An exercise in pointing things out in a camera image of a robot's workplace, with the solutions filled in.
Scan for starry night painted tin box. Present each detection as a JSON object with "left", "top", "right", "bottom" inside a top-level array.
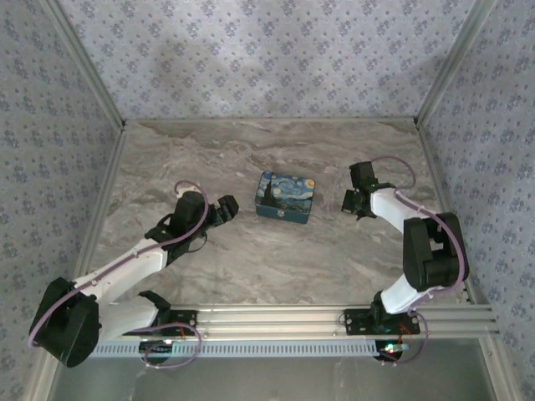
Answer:
[{"left": 254, "top": 170, "right": 318, "bottom": 226}]

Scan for grey metal sheet panel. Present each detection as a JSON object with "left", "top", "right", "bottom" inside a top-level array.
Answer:
[{"left": 41, "top": 338, "right": 509, "bottom": 401}]

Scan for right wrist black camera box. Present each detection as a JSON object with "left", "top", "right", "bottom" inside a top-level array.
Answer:
[{"left": 341, "top": 189, "right": 362, "bottom": 215}]

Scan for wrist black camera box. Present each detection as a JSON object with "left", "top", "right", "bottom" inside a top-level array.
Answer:
[
  {"left": 212, "top": 193, "right": 241, "bottom": 229},
  {"left": 341, "top": 189, "right": 362, "bottom": 215}
]

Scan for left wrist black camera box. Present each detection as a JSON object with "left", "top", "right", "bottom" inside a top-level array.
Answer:
[{"left": 212, "top": 193, "right": 241, "bottom": 229}]

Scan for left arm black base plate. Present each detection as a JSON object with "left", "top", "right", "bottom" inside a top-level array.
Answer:
[{"left": 156, "top": 308, "right": 198, "bottom": 338}]

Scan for thin aluminium frame rail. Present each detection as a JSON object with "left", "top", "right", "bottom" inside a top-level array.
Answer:
[{"left": 124, "top": 116, "right": 419, "bottom": 124}]

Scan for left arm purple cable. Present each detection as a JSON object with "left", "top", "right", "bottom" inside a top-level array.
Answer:
[{"left": 27, "top": 180, "right": 210, "bottom": 371}]

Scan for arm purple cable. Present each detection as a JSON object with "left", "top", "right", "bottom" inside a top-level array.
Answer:
[
  {"left": 370, "top": 154, "right": 471, "bottom": 369},
  {"left": 27, "top": 180, "right": 210, "bottom": 371}
]

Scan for wide aluminium mounting rail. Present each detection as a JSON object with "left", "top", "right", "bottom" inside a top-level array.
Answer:
[{"left": 48, "top": 304, "right": 501, "bottom": 338}]

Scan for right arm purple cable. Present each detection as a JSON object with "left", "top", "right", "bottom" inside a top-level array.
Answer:
[{"left": 370, "top": 154, "right": 471, "bottom": 369}]

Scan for aluminium frame post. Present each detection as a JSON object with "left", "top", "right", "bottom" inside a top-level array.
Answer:
[
  {"left": 41, "top": 0, "right": 127, "bottom": 130},
  {"left": 413, "top": 0, "right": 499, "bottom": 129}
]

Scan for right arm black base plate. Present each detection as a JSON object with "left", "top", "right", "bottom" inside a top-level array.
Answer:
[{"left": 343, "top": 307, "right": 421, "bottom": 337}]

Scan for grey slotted cable duct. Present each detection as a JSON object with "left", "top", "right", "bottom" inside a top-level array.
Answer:
[{"left": 89, "top": 342, "right": 380, "bottom": 359}]

